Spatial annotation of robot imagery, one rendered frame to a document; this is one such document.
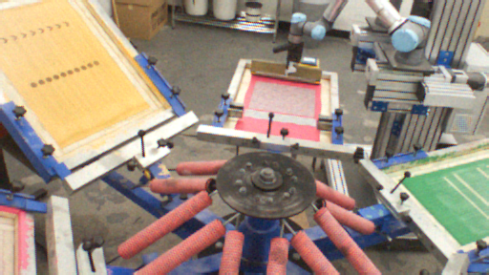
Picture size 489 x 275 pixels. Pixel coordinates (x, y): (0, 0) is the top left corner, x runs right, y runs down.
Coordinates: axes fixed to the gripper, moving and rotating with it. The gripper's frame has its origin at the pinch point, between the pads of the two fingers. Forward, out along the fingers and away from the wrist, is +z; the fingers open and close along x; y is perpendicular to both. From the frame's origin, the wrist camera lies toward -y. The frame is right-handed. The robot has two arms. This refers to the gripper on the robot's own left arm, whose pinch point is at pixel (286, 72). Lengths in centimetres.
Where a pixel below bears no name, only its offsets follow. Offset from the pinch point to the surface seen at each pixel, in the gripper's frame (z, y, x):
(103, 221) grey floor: 102, -96, -38
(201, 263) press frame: -2, -16, -143
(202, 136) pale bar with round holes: -1, -31, -76
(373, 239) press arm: 7, 44, -112
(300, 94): 4.4, 9.8, -14.7
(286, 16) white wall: 84, -12, 318
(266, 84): 4.9, -9.4, -9.3
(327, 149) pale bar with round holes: -5, 23, -76
